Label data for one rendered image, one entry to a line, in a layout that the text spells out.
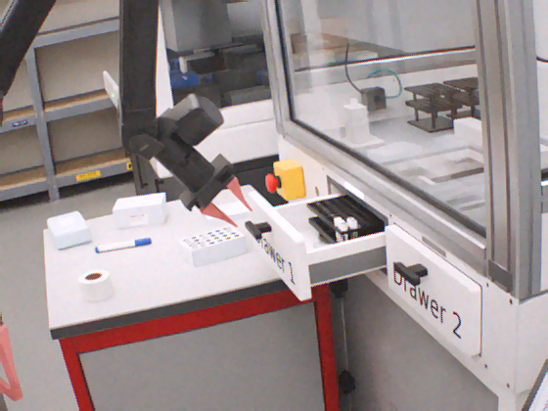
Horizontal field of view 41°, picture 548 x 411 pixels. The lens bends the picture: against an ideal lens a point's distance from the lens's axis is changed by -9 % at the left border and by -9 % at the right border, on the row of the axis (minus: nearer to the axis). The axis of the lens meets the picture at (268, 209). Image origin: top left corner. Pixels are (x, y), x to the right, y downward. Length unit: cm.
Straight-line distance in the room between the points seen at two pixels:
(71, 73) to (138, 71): 434
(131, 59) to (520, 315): 64
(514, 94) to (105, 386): 104
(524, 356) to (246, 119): 135
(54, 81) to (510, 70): 477
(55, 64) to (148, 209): 361
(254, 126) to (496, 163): 132
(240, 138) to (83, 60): 338
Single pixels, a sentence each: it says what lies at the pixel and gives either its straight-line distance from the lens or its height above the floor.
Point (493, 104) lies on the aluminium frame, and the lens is 92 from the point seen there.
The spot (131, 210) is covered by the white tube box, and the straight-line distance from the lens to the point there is 194.
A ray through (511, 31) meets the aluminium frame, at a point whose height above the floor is 128.
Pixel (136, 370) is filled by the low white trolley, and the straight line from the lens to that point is 158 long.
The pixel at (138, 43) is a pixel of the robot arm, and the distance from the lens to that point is 111.
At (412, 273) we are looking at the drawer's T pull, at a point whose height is 91.
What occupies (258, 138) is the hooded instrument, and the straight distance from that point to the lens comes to 220.
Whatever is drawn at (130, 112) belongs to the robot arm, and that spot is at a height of 117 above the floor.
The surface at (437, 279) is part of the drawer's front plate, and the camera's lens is 113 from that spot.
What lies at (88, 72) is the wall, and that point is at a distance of 548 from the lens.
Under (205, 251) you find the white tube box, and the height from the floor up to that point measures 79.
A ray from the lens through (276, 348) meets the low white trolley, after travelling 163.
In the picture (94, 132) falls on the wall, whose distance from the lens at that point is 555.
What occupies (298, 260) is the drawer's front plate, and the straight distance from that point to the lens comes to 127.
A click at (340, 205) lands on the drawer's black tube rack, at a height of 90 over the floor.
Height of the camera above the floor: 139
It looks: 19 degrees down
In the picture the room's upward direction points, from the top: 8 degrees counter-clockwise
